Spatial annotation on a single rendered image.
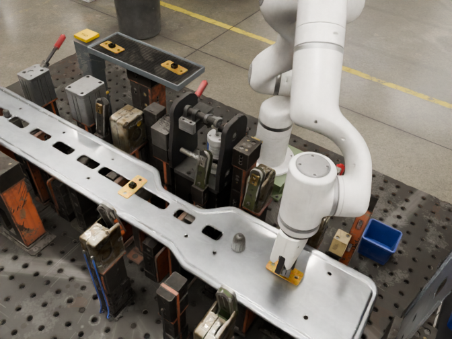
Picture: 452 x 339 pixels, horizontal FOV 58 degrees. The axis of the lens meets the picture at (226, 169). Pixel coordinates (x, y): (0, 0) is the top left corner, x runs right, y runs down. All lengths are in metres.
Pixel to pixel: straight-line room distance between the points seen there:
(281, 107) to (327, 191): 0.67
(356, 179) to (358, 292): 0.34
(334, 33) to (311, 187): 0.28
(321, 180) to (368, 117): 2.61
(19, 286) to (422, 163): 2.50
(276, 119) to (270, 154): 0.16
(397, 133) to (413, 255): 1.80
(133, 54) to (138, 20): 2.53
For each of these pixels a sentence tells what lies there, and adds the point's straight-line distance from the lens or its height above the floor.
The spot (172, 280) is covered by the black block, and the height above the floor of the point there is 0.99.
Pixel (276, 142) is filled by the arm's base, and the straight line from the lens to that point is 1.43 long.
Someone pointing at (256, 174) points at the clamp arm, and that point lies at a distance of 1.05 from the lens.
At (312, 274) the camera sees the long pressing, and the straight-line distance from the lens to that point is 1.01.
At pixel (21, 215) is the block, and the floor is 0.85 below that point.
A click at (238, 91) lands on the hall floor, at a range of 3.31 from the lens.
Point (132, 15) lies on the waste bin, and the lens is 3.91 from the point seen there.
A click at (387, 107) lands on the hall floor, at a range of 3.47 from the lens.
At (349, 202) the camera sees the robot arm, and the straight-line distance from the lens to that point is 0.76.
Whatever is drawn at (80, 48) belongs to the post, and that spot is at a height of 1.12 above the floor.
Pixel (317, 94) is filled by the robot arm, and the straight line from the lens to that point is 0.75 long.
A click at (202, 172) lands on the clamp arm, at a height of 1.04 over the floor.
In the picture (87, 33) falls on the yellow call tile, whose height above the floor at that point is 1.16.
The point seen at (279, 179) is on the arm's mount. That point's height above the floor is 0.78.
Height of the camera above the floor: 1.83
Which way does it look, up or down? 45 degrees down
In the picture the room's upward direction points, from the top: 4 degrees clockwise
